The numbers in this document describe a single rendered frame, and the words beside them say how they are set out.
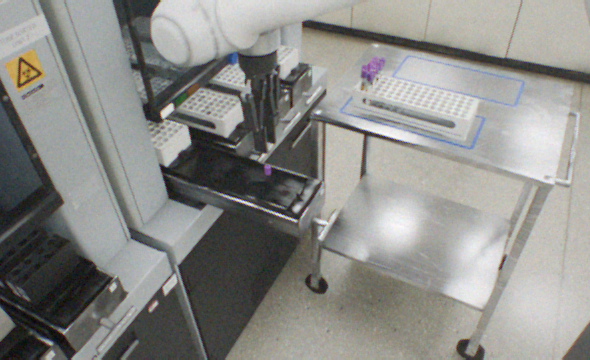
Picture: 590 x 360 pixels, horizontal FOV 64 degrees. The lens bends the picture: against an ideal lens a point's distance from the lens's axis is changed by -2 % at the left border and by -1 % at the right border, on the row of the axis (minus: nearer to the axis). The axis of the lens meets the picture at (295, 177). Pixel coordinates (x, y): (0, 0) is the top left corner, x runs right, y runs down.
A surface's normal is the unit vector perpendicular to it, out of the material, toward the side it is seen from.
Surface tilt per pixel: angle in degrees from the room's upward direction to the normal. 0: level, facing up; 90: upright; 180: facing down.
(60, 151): 90
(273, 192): 0
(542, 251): 0
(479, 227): 0
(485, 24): 90
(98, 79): 90
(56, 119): 90
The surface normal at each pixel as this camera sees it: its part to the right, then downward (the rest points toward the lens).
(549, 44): -0.44, 0.61
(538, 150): -0.03, -0.74
